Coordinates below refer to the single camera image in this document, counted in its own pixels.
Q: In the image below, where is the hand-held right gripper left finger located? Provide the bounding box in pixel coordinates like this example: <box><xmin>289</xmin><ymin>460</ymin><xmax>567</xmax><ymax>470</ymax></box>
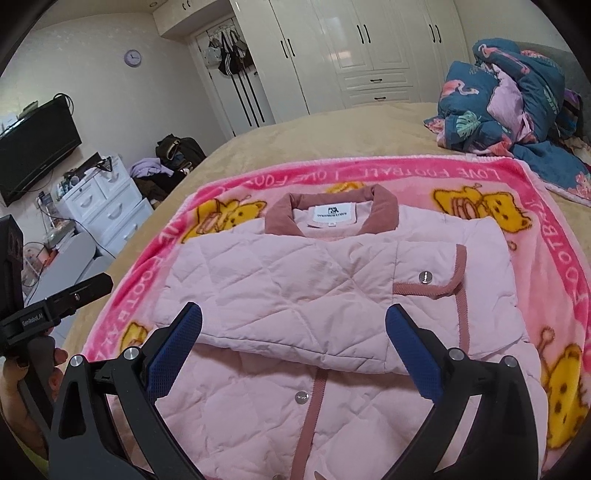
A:
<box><xmin>47</xmin><ymin>301</ymin><xmax>205</xmax><ymax>480</ymax></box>

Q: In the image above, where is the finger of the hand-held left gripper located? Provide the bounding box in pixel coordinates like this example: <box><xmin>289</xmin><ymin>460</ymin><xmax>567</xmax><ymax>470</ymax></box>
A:
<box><xmin>45</xmin><ymin>272</ymin><xmax>114</xmax><ymax>326</ymax></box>

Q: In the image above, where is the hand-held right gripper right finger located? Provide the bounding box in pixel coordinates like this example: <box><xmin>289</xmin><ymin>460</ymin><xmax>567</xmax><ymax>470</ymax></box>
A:
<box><xmin>385</xmin><ymin>302</ymin><xmax>542</xmax><ymax>480</ymax></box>

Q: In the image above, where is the pink quilted jacket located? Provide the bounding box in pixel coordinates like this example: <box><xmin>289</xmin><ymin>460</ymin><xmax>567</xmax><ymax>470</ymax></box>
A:
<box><xmin>154</xmin><ymin>184</ymin><xmax>550</xmax><ymax>480</ymax></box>

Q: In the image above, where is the dark clothes pile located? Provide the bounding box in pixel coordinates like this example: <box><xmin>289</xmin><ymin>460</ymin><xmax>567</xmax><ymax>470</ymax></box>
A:
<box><xmin>134</xmin><ymin>168</ymin><xmax>195</xmax><ymax>201</ymax></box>

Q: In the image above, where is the person's left hand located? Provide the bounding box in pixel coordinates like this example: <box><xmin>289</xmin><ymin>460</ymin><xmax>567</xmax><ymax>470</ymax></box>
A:
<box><xmin>0</xmin><ymin>348</ymin><xmax>68</xmax><ymax>457</ymax></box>

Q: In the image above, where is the grey low cabinet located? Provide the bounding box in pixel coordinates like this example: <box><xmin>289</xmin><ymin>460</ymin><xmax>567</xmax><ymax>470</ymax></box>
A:
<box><xmin>23</xmin><ymin>231</ymin><xmax>116</xmax><ymax>305</ymax></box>

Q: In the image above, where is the white drawer chest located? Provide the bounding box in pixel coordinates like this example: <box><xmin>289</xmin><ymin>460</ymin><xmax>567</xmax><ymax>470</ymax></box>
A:
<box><xmin>55</xmin><ymin>154</ymin><xmax>155</xmax><ymax>252</ymax></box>

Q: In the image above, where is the small black object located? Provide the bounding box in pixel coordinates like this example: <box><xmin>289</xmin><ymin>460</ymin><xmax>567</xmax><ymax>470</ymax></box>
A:
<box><xmin>81</xmin><ymin>154</ymin><xmax>115</xmax><ymax>179</ymax></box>

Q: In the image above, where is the lilac garment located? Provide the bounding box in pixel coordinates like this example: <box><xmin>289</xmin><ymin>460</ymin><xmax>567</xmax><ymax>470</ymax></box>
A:
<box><xmin>129</xmin><ymin>157</ymin><xmax>174</xmax><ymax>178</ymax></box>

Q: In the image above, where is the black flat television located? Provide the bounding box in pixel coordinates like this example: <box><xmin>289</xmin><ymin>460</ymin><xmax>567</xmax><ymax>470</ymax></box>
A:
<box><xmin>0</xmin><ymin>99</ymin><xmax>83</xmax><ymax>207</ymax></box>

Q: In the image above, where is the pink printed blanket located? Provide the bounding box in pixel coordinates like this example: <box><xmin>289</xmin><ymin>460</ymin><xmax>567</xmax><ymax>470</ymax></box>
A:
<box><xmin>83</xmin><ymin>154</ymin><xmax>591</xmax><ymax>480</ymax></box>

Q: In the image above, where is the white door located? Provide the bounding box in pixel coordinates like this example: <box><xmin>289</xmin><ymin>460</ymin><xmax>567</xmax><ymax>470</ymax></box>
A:
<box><xmin>189</xmin><ymin>23</ymin><xmax>278</xmax><ymax>137</ymax></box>

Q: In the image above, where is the beige bed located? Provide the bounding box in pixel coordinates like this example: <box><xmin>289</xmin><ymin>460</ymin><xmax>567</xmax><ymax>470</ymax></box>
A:
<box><xmin>60</xmin><ymin>100</ymin><xmax>591</xmax><ymax>370</ymax></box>

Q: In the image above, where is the cream printed cloth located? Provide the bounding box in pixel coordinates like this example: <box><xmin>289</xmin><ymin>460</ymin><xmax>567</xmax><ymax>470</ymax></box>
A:
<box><xmin>568</xmin><ymin>136</ymin><xmax>591</xmax><ymax>167</ymax></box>

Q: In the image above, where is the blue flamingo quilt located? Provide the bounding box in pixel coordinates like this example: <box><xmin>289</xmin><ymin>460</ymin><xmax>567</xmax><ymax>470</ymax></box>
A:
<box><xmin>424</xmin><ymin>39</ymin><xmax>591</xmax><ymax>206</ymax></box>

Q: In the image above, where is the black striped hanging bag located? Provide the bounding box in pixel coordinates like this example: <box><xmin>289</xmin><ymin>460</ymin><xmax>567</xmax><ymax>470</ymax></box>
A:
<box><xmin>217</xmin><ymin>31</ymin><xmax>269</xmax><ymax>127</ymax></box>

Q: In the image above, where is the purple cloth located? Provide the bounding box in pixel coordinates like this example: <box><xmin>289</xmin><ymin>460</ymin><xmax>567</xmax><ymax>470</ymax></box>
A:
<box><xmin>563</xmin><ymin>90</ymin><xmax>583</xmax><ymax>139</ymax></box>

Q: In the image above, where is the grey hanging bag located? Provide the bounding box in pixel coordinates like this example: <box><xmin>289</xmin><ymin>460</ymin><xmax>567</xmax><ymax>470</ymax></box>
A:
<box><xmin>233</xmin><ymin>34</ymin><xmax>253</xmax><ymax>68</ymax></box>

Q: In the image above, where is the white wardrobe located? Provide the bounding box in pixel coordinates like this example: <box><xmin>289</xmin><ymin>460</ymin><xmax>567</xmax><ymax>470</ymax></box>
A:
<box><xmin>228</xmin><ymin>0</ymin><xmax>476</xmax><ymax>125</ymax></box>

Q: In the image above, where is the grey padded headboard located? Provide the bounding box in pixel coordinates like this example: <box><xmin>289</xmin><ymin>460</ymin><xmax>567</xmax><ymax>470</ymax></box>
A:
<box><xmin>512</xmin><ymin>41</ymin><xmax>591</xmax><ymax>97</ymax></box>

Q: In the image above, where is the black power cable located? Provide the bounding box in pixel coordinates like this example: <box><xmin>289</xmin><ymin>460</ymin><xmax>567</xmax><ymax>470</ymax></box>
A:
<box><xmin>69</xmin><ymin>217</ymin><xmax>116</xmax><ymax>259</ymax></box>

